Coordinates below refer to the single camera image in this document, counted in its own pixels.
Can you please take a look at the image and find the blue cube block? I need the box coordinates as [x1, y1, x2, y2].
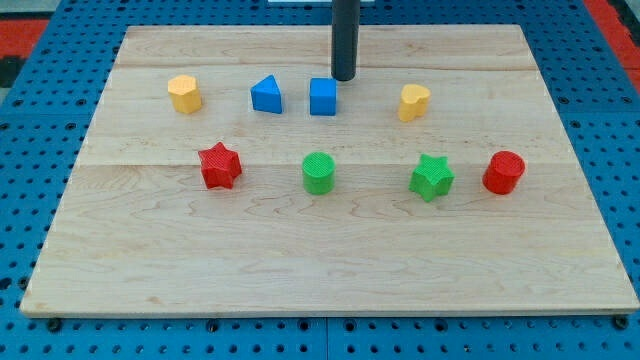
[309, 78, 337, 116]

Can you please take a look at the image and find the green cylinder block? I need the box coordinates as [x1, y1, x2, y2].
[302, 152, 336, 195]

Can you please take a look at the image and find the yellow heart block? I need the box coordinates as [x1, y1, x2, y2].
[397, 84, 431, 122]

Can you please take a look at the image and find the wooden board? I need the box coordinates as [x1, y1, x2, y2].
[21, 25, 639, 318]

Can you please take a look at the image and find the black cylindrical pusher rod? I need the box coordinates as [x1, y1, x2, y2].
[331, 0, 360, 81]

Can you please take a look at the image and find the green star block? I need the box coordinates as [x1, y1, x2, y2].
[409, 153, 455, 202]

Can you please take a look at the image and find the red cylinder block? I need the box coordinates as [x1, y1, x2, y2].
[482, 150, 526, 195]

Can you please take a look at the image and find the yellow hexagon block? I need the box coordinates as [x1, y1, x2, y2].
[167, 75, 202, 114]

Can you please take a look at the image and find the red star block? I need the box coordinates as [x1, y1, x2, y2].
[198, 142, 242, 189]

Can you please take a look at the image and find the blue triangle block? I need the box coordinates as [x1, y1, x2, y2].
[250, 75, 283, 114]

